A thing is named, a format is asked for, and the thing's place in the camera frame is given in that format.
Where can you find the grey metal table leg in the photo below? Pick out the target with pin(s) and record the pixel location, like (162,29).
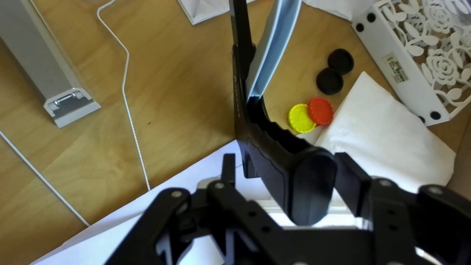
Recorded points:
(40,62)

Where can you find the black bottle cap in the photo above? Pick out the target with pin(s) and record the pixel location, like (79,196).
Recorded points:
(329,81)
(341,61)

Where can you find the red bottle cap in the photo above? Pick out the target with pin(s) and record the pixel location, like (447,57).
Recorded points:
(321,110)

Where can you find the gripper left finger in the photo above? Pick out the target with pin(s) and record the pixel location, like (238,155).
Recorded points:
(239,206)

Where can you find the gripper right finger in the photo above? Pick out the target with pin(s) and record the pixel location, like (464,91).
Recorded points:
(386,206)

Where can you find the white paper napkin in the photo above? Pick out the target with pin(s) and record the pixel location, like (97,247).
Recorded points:
(382,140)

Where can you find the white folded paper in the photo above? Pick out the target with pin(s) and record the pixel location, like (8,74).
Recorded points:
(206,9)

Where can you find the white floral metal basket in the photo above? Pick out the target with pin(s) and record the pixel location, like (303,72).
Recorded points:
(401,66)

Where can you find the yellow bottle cap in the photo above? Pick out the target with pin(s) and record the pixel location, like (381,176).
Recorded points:
(300,119)

